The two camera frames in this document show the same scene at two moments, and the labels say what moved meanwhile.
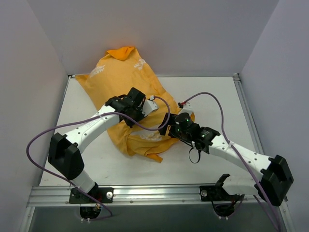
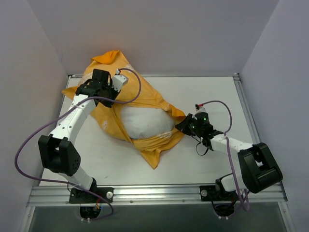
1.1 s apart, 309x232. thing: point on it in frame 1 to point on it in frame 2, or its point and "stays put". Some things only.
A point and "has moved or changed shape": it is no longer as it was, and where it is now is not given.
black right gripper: x=171 y=126 to x=182 y=124
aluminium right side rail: x=245 y=108 stays put
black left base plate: x=103 y=195 stays put
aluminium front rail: x=180 y=195 stays put
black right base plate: x=208 y=193 stays put
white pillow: x=154 y=135 has moved or changed shape
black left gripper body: x=132 y=116 to x=106 y=97
